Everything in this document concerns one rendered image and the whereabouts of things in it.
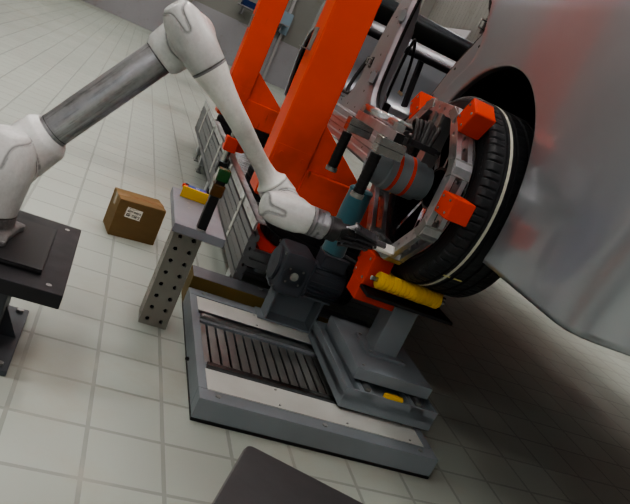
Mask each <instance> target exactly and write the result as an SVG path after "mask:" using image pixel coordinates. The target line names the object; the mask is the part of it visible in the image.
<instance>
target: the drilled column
mask: <svg viewBox="0 0 630 504"><path fill-rule="evenodd" d="M201 242H202V241H200V240H197V239H194V238H191V237H188V236H185V235H182V234H179V233H177V232H174V231H172V228H171V231H170V233H169V236H168V238H167V241H166V243H165V246H164V248H163V251H162V253H161V256H160V258H159V261H158V263H157V266H156V268H155V271H154V273H153V276H152V278H151V281H150V283H149V286H148V288H147V291H146V293H145V296H144V298H143V301H142V303H141V306H140V308H139V316H138V322H141V323H144V324H147V325H151V326H154V327H158V328H161V329H164V330H165V329H166V327H167V324H168V322H169V320H170V317H171V315H172V312H173V310H174V307H175V305H176V303H177V300H178V298H179V295H180V293H181V291H182V288H183V286H184V283H185V281H186V278H187V276H188V274H189V271H190V269H191V266H192V264H193V262H194V259H195V257H196V254H197V252H198V249H199V247H200V245H201ZM162 321H163V323H161V322H162Z"/></svg>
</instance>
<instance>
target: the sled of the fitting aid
mask: <svg viewBox="0 0 630 504"><path fill-rule="evenodd" d="M308 338H309V340H310V342H311V345H312V347H313V349H314V352H315V354H316V356H317V358H318V361H319V363H320V365H321V368H322V370H323V372H324V375H325V377H326V379H327V382H328V384H329V386H330V389H331V391H332V393H333V396H334V398H335V400H336V403H337V405H338V406H340V407H343V408H347V409H351V410H354V411H358V412H361V413H365V414H368V415H372V416H376V417H379V418H383V419H386V420H390V421H394V422H397V423H401V424H404V425H408V426H412V427H415V428H419V429H422V430H426V431H429V429H430V427H431V425H432V423H433V422H434V420H435V418H436V416H437V414H438V413H437V411H436V410H435V408H434V407H433V405H432V404H431V402H430V401H429V399H427V400H426V399H423V398H419V397H416V396H412V395H409V394H406V393H402V392H399V391H396V390H392V389H389V388H385V387H382V386H379V385H375V384H372V383H369V382H365V381H362V380H358V379H355V378H353V377H352V375H351V373H350V371H349V369H348V367H347V365H346V363H345V361H344V359H343V357H342V355H341V353H340V351H339V349H338V347H337V345H336V343H335V341H334V339H333V337H332V335H331V333H330V331H329V329H328V327H327V323H324V322H321V321H318V320H315V321H314V324H313V326H312V328H311V330H310V332H309V334H308Z"/></svg>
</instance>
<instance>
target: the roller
mask: <svg viewBox="0 0 630 504"><path fill-rule="evenodd" d="M370 280H372V281H374V282H373V285H374V288H376V289H379V290H383V291H385V292H388V293H391V294H394V295H396V296H400V297H402V298H405V299H408V300H411V301H413V302H416V303H420V304H422V305H425V306H428V307H431V308H433V309H437V308H439V307H440V305H443V306H444V305H445V303H446V302H445V301H443V297H442V295H441V293H439V292H436V291H433V290H430V289H428V288H425V287H422V286H419V285H416V284H414V283H411V282H408V281H405V280H403V279H400V278H396V277H394V276H392V275H388V274H386V273H383V272H378V273H377V274H376V276H374V275H371V276H370Z"/></svg>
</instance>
